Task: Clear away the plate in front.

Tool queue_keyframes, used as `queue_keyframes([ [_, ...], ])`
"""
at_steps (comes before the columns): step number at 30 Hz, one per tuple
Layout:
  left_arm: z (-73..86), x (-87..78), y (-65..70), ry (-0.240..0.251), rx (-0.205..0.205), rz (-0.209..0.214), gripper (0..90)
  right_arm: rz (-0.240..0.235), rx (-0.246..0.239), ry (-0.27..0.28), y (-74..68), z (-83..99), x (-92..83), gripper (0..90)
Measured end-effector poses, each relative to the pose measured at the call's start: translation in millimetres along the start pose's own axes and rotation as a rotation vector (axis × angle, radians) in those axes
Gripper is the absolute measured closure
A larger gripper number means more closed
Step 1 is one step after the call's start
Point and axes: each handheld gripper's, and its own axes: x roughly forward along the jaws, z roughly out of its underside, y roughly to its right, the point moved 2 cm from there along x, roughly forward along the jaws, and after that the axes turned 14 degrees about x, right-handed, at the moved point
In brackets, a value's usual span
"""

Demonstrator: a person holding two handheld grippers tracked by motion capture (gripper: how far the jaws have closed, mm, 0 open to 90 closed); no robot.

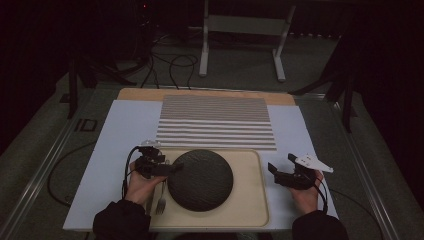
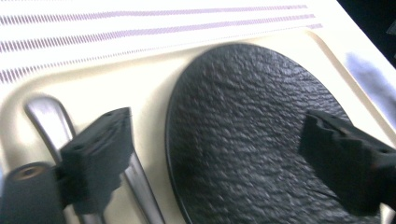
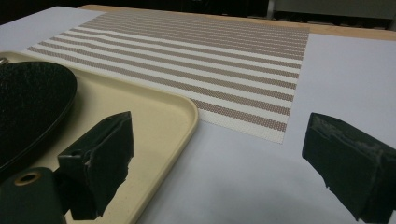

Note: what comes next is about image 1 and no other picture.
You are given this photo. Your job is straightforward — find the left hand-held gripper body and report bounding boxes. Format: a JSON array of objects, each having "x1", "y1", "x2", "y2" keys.
[{"x1": 134, "y1": 139, "x2": 175, "y2": 180}]

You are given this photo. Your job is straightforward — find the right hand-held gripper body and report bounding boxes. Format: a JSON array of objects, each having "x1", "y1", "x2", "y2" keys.
[{"x1": 275, "y1": 153, "x2": 335, "y2": 191}]

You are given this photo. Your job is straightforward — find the dark round plate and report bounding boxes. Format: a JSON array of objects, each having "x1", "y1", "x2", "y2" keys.
[{"x1": 166, "y1": 148, "x2": 234, "y2": 213}]

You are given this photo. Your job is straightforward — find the beige tray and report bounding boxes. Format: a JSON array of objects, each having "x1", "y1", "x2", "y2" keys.
[{"x1": 139, "y1": 147, "x2": 270, "y2": 229}]

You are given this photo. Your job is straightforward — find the person's right hand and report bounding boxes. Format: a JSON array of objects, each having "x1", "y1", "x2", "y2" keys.
[{"x1": 289, "y1": 169, "x2": 325, "y2": 216}]

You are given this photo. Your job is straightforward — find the person's left hand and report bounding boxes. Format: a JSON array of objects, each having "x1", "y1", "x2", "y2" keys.
[{"x1": 124, "y1": 161, "x2": 168, "y2": 208}]

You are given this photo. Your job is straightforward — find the light blue table cover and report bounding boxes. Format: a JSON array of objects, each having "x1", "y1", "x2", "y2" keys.
[{"x1": 62, "y1": 99, "x2": 343, "y2": 233}]

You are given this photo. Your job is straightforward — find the striped placemat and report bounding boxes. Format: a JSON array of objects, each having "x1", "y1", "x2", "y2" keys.
[{"x1": 155, "y1": 94, "x2": 278, "y2": 152}]

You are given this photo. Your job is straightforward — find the black stand legs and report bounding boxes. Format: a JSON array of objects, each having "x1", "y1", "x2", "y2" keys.
[{"x1": 289, "y1": 33, "x2": 359, "y2": 134}]

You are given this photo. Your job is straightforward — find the black tripod stand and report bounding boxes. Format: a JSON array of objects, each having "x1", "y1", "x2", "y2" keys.
[{"x1": 59, "y1": 49, "x2": 138, "y2": 120}]

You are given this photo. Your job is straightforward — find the grey metal stand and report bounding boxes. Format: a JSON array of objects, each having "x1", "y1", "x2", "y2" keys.
[{"x1": 198, "y1": 0, "x2": 297, "y2": 83}]

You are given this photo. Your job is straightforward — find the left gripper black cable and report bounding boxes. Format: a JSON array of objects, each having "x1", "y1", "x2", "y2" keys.
[{"x1": 121, "y1": 145, "x2": 141, "y2": 201}]

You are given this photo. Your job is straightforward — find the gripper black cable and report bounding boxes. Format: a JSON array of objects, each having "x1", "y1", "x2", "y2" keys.
[
  {"x1": 313, "y1": 179, "x2": 329, "y2": 214},
  {"x1": 121, "y1": 145, "x2": 141, "y2": 201}
]

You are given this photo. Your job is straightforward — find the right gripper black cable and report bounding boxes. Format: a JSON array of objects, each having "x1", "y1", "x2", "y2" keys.
[{"x1": 313, "y1": 179, "x2": 329, "y2": 214}]

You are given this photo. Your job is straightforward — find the metal floor rail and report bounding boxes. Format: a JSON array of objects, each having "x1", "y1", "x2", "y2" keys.
[
  {"x1": 328, "y1": 96, "x2": 401, "y2": 240},
  {"x1": 0, "y1": 113, "x2": 83, "y2": 240}
]

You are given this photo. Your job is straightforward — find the thin black floor cable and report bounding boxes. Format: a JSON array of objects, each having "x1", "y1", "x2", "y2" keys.
[
  {"x1": 329, "y1": 188, "x2": 384, "y2": 240},
  {"x1": 46, "y1": 141, "x2": 98, "y2": 208}
]

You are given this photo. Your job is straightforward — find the black floor socket frame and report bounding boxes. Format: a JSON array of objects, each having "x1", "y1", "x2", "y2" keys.
[{"x1": 74, "y1": 118, "x2": 99, "y2": 133}]

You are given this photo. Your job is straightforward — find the black looped floor cable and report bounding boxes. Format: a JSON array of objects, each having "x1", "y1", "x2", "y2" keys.
[{"x1": 168, "y1": 54, "x2": 199, "y2": 91}]

